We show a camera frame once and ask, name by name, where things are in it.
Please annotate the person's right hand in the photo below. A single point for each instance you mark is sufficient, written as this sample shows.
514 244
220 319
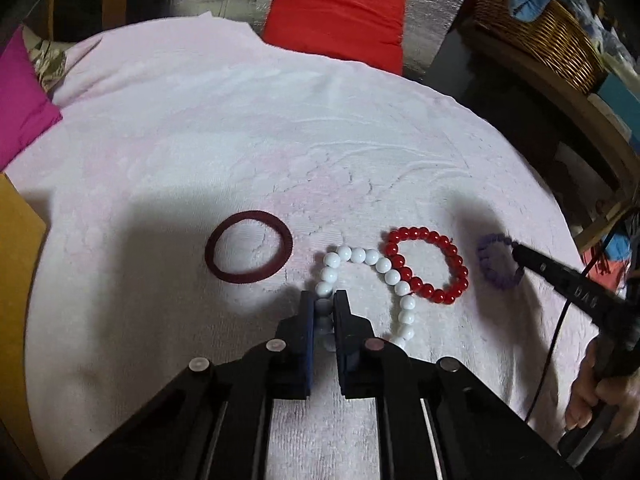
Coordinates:
595 405

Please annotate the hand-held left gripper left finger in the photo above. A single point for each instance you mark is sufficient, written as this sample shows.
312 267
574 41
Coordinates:
309 332

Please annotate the dark red hair band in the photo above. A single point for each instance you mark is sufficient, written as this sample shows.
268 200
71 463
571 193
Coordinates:
249 246

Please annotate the red cushion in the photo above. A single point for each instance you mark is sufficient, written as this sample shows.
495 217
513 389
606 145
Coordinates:
335 15

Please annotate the mustard yellow board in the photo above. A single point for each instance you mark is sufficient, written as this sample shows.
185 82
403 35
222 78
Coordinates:
17 280

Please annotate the floral patterned cloth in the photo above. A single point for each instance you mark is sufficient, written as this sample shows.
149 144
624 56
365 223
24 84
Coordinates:
47 60

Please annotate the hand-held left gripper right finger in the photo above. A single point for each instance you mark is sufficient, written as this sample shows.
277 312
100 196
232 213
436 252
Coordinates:
342 340

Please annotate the magenta cushion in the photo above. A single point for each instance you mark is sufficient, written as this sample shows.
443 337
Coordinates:
22 100

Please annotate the wicker basket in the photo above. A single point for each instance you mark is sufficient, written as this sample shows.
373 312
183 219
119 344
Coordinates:
540 25

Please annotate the silver foil mat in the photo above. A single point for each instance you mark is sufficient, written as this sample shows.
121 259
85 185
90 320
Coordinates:
445 5

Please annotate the pale pink towel blanket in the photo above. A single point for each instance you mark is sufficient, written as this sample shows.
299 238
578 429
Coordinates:
240 125

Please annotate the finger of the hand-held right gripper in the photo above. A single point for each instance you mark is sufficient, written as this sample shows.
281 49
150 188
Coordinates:
531 260

